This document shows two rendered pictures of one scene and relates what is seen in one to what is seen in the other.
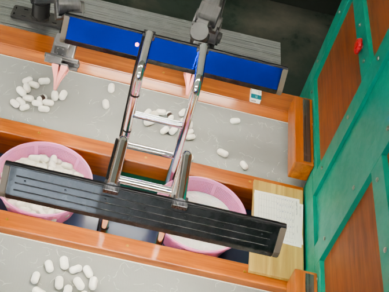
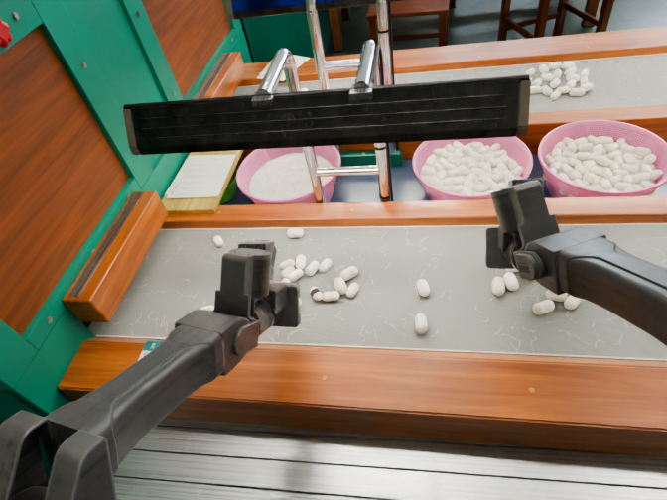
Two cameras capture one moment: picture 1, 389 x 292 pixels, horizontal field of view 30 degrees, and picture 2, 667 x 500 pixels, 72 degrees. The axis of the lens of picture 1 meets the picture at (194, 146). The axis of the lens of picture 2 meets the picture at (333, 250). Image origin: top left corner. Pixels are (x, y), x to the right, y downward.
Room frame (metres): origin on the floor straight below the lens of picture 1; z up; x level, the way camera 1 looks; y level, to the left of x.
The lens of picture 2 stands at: (2.18, 0.38, 1.44)
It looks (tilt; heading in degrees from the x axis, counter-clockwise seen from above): 46 degrees down; 204
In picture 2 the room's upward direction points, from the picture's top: 13 degrees counter-clockwise
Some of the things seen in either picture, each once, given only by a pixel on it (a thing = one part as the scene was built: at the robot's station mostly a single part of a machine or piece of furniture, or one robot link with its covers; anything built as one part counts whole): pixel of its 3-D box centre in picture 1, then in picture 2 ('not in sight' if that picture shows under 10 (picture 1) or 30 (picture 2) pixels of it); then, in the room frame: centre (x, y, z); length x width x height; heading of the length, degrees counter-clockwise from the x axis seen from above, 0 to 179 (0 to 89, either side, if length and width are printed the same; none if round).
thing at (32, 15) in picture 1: (40, 9); not in sight; (2.07, 0.67, 0.71); 0.20 x 0.07 x 0.08; 98
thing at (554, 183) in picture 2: not in sight; (599, 170); (1.25, 0.64, 0.72); 0.27 x 0.27 x 0.10
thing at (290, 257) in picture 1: (276, 229); (207, 169); (1.36, -0.29, 0.77); 0.33 x 0.15 x 0.01; 7
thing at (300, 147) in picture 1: (300, 136); (121, 251); (1.70, -0.30, 0.83); 0.30 x 0.06 x 0.07; 7
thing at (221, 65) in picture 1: (175, 50); (312, 113); (1.59, 0.13, 1.08); 0.62 x 0.08 x 0.07; 97
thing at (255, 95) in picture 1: (255, 94); (151, 358); (1.89, -0.14, 0.77); 0.06 x 0.04 x 0.02; 7
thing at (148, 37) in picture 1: (157, 116); (338, 172); (1.51, 0.12, 0.90); 0.20 x 0.19 x 0.45; 97
